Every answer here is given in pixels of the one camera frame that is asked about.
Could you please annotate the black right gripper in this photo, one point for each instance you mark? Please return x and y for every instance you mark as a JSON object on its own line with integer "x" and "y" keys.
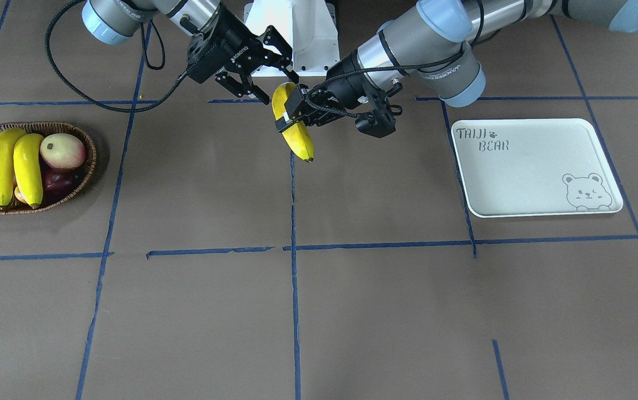
{"x": 230, "y": 40}

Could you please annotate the yellow banana basket middle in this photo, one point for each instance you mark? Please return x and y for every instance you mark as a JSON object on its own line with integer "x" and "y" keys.
{"x": 27, "y": 169}

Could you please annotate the white bear serving tray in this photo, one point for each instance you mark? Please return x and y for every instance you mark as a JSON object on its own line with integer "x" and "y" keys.
{"x": 534, "y": 167}

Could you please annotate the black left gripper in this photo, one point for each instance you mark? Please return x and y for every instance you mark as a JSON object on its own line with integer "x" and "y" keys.
{"x": 346, "y": 81}

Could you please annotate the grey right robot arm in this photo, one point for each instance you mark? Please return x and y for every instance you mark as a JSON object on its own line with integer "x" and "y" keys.
{"x": 114, "y": 22}

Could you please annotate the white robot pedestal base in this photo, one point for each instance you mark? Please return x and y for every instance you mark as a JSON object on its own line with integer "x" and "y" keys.
{"x": 310, "y": 28}

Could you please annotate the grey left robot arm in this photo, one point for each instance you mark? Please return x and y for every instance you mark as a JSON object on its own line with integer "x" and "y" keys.
{"x": 432, "y": 42}

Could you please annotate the yellow banana in basket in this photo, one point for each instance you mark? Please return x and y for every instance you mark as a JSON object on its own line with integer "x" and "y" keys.
{"x": 8, "y": 139}

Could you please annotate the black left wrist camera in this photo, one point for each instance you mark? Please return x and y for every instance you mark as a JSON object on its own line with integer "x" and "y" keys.
{"x": 379, "y": 122}

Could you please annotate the dark purple plum fruit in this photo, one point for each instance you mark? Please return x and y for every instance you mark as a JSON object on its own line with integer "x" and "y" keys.
{"x": 58, "y": 183}

